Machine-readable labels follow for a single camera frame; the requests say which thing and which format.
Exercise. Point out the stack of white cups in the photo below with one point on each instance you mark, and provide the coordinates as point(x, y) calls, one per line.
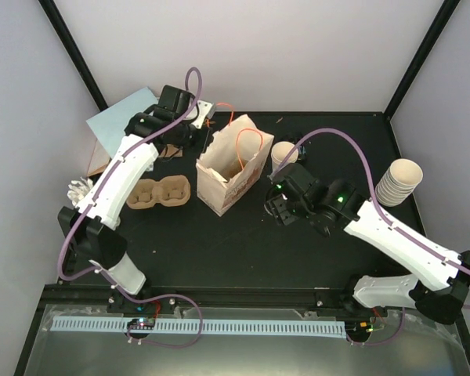
point(398, 182)

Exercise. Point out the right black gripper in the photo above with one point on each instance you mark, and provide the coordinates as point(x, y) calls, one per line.
point(283, 215)

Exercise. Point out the cream bear paper bag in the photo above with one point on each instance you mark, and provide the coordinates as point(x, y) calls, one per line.
point(232, 163)

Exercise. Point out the white plastic cutlery bunch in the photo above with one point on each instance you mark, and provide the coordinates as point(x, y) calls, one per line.
point(78, 189)

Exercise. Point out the light blue paper bag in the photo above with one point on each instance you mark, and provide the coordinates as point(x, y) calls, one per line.
point(109, 125)

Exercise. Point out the black paper coffee cup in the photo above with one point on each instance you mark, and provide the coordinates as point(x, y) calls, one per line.
point(302, 155)

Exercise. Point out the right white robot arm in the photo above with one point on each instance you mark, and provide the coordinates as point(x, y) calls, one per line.
point(438, 281)

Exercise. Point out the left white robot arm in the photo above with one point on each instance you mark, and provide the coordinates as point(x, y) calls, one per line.
point(89, 227)

